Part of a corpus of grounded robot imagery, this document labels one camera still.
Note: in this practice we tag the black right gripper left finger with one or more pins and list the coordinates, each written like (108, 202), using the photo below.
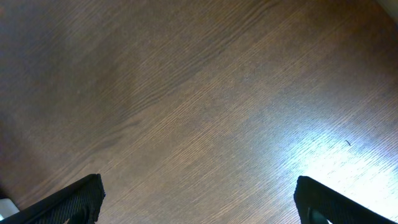
(78, 203)

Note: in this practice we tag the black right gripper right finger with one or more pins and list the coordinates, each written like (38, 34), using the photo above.
(317, 203)

